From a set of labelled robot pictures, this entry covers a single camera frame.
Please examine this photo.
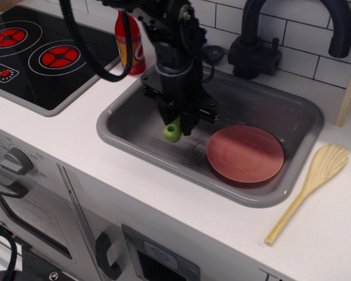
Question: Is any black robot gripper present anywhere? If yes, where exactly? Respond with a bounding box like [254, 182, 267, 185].
[140, 70, 218, 136]

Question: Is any green handled black spatula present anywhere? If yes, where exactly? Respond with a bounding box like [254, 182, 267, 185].
[163, 116, 183, 143]

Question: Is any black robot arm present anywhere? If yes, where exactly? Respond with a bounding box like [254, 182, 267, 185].
[103, 1, 218, 136]

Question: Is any grey plastic sink basin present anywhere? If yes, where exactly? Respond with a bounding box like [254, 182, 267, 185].
[97, 71, 324, 208]

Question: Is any pink round plate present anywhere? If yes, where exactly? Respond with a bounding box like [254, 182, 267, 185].
[207, 125, 284, 183]

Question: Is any red toy sauce bottle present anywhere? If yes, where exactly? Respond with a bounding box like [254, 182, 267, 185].
[115, 11, 146, 75]

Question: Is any black toy faucet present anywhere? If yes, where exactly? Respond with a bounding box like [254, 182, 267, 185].
[228, 0, 351, 80]

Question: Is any grey dishwasher control panel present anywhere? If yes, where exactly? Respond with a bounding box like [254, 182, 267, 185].
[121, 224, 201, 281]

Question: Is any black toy stove top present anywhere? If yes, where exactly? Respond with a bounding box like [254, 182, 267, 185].
[0, 5, 121, 118]

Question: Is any wooden spoon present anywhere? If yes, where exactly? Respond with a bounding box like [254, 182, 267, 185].
[264, 143, 349, 246]

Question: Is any grey oven knob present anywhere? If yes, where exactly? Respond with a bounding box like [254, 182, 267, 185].
[0, 148, 37, 175]

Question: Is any blue handled grey ladle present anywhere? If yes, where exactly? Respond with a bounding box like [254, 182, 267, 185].
[202, 45, 225, 65]

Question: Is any dark grey cabinet handle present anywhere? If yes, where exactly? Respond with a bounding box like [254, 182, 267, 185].
[95, 232, 122, 280]

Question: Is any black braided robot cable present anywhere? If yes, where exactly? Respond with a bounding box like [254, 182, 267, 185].
[58, 0, 135, 83]

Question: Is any grey oven door handle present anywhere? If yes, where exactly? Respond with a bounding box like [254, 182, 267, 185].
[0, 168, 28, 198]

